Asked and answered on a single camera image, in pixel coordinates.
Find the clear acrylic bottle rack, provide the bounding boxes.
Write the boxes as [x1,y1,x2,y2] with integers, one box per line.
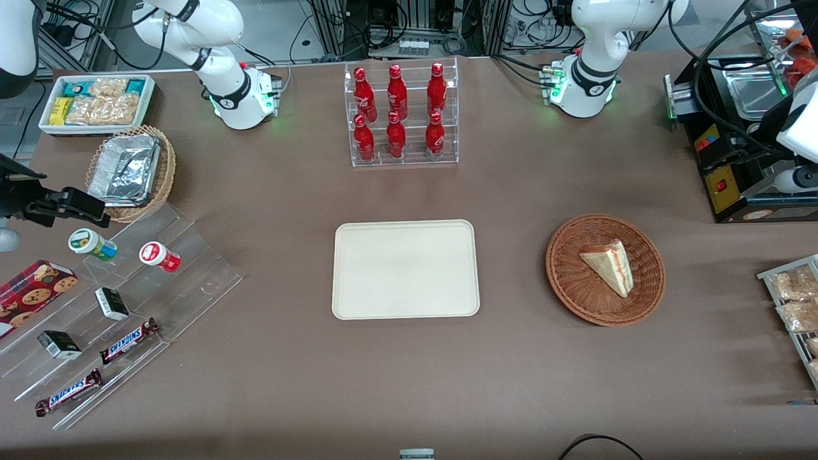
[344,56,459,168]

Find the red cookie box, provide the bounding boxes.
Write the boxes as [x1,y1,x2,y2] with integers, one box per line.
[0,259,79,341]

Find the large clear cracker bag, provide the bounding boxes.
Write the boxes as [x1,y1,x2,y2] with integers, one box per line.
[66,95,140,126]

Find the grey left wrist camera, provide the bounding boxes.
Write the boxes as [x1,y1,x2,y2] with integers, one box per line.
[775,166,818,194]

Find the round brown wicker basket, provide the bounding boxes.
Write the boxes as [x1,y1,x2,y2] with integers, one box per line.
[545,213,666,328]

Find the small clear cracker bag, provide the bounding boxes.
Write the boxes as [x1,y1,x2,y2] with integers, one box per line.
[91,78,130,98]

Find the tray of packaged snacks right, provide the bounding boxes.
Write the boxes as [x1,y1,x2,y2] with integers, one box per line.
[757,254,818,390]

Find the light wicker basket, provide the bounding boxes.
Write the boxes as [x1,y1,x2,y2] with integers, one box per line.
[85,125,177,224]

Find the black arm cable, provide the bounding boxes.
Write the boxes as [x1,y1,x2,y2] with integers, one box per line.
[668,0,794,154]

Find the red sausage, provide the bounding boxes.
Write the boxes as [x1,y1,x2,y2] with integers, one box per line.
[776,26,818,47]
[791,56,818,89]

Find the red cola bottle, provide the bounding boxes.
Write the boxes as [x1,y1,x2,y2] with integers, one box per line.
[386,111,406,159]
[353,114,376,162]
[387,64,408,121]
[425,112,445,159]
[353,67,378,122]
[427,62,447,116]

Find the Snickers chocolate bar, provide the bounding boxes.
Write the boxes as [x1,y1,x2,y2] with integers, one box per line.
[35,369,103,417]
[100,318,160,365]

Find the small dark box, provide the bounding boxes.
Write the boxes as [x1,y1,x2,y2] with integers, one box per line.
[95,287,130,321]
[37,330,82,360]

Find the cream rectangular tray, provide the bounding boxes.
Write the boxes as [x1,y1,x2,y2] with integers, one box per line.
[332,219,481,320]

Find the triangular sandwich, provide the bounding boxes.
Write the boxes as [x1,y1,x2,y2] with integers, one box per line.
[579,239,634,298]

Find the black table cable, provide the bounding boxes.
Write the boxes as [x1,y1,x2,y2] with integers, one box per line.
[558,434,646,460]

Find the stacked foil containers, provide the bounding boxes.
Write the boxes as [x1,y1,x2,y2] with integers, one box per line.
[88,133,162,208]

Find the black food warmer machine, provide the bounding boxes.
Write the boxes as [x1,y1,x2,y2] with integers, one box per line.
[663,54,818,223]

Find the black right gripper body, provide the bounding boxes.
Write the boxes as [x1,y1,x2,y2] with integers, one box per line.
[0,153,47,222]

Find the steel warmer pan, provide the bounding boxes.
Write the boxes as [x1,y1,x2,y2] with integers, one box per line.
[727,69,788,119]

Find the white plastic bin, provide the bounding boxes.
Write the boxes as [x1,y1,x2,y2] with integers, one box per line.
[38,74,156,137]

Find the clear acrylic stepped display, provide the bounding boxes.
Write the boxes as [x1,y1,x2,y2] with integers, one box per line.
[0,203,244,430]

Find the red yogurt cup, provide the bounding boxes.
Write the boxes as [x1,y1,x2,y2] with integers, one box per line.
[139,241,181,273]

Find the green yogurt cup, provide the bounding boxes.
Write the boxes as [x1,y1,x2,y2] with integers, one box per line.
[68,228,118,262]

